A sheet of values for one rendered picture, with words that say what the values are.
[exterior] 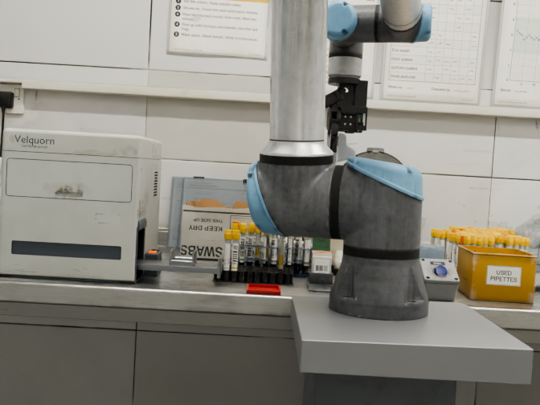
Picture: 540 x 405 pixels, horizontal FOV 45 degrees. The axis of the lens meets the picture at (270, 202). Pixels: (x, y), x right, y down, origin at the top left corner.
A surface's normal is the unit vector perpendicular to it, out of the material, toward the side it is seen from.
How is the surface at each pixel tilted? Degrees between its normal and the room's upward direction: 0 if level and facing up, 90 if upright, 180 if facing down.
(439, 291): 120
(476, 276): 90
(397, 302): 72
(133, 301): 90
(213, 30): 89
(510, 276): 90
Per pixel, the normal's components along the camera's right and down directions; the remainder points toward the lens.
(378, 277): -0.22, -0.27
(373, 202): -0.25, 0.03
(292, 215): -0.25, 0.40
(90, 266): 0.01, 0.05
